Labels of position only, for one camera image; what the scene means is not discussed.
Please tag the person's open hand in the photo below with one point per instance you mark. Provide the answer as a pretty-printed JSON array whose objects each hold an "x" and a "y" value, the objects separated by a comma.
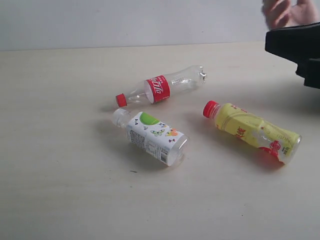
[{"x": 283, "y": 13}]

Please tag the clear bottle white butterfly label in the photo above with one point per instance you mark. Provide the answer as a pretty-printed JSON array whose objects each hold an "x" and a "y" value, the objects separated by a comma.
[{"x": 160, "y": 140}]

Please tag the clear cola bottle red label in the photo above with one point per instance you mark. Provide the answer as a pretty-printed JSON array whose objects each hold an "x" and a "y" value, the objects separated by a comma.
[{"x": 162, "y": 87}]

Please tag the yellow label bottle red cap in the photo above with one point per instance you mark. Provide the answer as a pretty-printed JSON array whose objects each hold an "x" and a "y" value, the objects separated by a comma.
[{"x": 254, "y": 130}]

